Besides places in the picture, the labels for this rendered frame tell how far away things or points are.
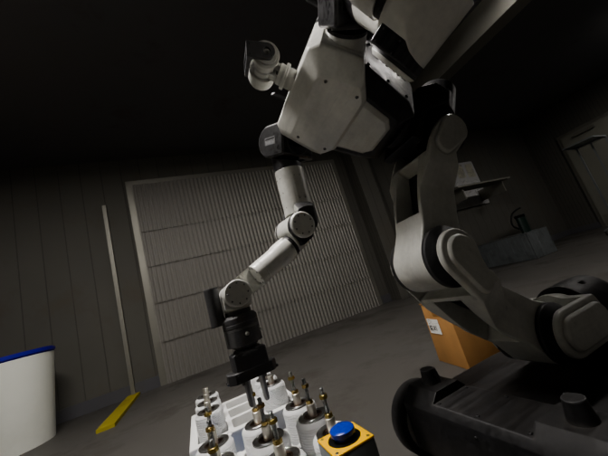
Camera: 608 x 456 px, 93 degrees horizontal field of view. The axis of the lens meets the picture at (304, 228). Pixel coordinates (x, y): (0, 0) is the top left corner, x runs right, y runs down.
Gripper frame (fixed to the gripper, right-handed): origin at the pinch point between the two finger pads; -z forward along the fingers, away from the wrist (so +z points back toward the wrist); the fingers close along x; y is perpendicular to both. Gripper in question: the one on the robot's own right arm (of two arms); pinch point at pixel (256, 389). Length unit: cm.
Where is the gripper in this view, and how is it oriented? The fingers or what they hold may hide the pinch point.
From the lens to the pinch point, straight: 80.8
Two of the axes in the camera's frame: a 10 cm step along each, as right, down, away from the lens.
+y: 4.1, -3.1, -8.6
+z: -2.9, -9.4, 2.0
